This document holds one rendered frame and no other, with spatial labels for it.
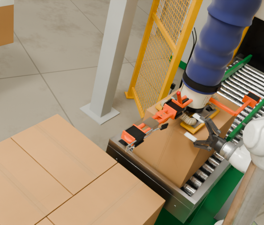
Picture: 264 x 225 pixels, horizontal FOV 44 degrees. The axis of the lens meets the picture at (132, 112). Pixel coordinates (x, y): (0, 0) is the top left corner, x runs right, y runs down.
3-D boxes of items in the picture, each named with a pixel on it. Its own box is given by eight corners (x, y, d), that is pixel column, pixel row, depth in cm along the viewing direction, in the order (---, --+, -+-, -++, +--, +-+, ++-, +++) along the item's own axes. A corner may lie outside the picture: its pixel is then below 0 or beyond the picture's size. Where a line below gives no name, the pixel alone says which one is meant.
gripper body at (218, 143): (223, 144, 163) (208, 134, 166) (216, 156, 168) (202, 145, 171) (229, 138, 168) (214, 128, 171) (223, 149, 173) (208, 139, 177)
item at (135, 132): (131, 131, 163) (134, 123, 160) (142, 139, 160) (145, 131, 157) (120, 138, 157) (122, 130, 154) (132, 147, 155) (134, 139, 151)
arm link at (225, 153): (225, 164, 165) (215, 156, 168) (233, 156, 171) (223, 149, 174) (233, 152, 160) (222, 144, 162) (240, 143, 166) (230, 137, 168)
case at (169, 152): (176, 119, 265) (193, 79, 241) (218, 147, 250) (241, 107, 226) (131, 153, 224) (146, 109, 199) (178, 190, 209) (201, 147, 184)
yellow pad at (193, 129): (206, 104, 216) (209, 98, 213) (219, 112, 212) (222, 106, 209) (179, 124, 193) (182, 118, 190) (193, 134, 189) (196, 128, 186)
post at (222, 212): (216, 213, 271) (277, 125, 210) (224, 218, 269) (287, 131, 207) (213, 218, 267) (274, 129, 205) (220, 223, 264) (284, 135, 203)
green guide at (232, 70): (241, 57, 386) (244, 50, 380) (249, 61, 382) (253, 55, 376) (168, 106, 275) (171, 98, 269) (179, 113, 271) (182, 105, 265)
